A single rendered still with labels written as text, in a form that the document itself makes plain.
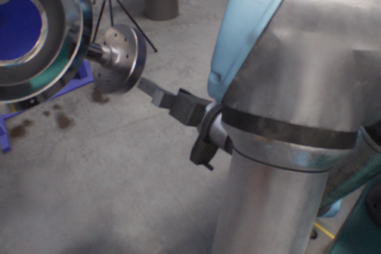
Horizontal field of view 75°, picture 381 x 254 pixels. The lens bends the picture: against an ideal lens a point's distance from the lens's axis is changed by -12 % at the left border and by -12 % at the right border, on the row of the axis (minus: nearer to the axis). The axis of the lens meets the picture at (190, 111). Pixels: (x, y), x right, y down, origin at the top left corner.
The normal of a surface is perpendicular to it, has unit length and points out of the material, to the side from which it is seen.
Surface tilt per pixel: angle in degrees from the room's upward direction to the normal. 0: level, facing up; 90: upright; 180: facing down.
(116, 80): 49
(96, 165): 0
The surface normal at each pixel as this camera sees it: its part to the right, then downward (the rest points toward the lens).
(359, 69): -0.24, 0.44
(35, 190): 0.00, -0.70
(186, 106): -0.58, -0.11
